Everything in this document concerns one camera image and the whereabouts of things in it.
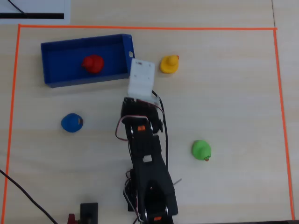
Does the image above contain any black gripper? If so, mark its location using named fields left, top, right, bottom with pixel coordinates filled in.
left=121, top=97, right=164, bottom=134

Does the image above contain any red rubber duck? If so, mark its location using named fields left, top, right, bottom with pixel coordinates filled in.
left=81, top=54, right=105, bottom=74

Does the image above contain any yellow rubber duck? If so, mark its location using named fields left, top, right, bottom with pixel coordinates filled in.
left=159, top=55, right=180, bottom=74

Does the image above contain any blue rubber duck with cap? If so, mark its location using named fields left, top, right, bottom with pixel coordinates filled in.
left=61, top=113, right=84, bottom=133

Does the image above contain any green rubber duck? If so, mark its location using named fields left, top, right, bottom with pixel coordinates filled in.
left=192, top=140, right=212, bottom=162

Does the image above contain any blue rectangular plastic box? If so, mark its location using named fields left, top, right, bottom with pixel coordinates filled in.
left=40, top=34, right=136, bottom=89

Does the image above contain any black box red connector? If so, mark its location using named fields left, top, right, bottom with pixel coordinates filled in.
left=79, top=203, right=99, bottom=224

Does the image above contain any orange tape strip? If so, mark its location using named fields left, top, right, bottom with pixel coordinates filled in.
left=273, top=29, right=295, bottom=221
left=18, top=24, right=278, bottom=31
left=0, top=24, right=21, bottom=224

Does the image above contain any black flat strip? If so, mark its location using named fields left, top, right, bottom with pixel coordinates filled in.
left=0, top=13, right=64, bottom=20

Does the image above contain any red white servo wire bundle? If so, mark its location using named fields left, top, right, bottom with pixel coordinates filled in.
left=114, top=115, right=150, bottom=222

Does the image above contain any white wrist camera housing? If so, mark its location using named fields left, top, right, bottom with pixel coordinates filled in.
left=128, top=58, right=161, bottom=106

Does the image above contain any thick black camera cable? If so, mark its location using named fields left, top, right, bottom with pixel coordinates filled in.
left=151, top=90, right=170, bottom=170

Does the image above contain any long black power cable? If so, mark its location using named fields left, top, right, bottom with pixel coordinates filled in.
left=0, top=169, right=58, bottom=224

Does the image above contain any thin black cable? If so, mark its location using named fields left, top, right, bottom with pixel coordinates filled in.
left=7, top=0, right=28, bottom=15

